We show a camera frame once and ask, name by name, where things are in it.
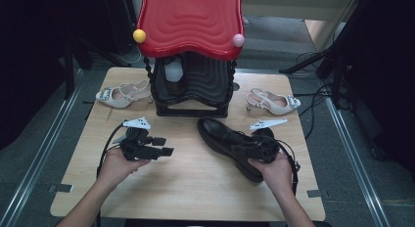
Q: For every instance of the white heeled sandal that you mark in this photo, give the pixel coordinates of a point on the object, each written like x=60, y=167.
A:
x=117, y=101
x=277, y=106

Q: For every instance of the metal floor rail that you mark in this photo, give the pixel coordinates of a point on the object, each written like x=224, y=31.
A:
x=359, y=174
x=39, y=158

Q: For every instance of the grey table bracket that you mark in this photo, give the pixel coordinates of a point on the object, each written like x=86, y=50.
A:
x=62, y=188
x=313, y=193

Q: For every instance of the person's left hand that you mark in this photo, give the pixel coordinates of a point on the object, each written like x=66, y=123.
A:
x=114, y=168

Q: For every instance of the small grey disc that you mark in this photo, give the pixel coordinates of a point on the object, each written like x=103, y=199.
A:
x=236, y=86

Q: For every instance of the black curtain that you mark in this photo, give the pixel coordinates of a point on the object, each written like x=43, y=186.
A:
x=29, y=57
x=388, y=73

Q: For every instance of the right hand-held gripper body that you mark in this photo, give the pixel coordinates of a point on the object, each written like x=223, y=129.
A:
x=266, y=148

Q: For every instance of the person's right hand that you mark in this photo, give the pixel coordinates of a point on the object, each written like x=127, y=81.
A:
x=277, y=178

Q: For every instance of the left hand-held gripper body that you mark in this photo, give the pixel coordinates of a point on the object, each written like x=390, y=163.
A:
x=138, y=148

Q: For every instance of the black metal stand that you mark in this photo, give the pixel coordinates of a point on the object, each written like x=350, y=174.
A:
x=306, y=62
x=68, y=73

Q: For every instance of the red and black shoe rack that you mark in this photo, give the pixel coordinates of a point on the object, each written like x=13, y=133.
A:
x=189, y=21

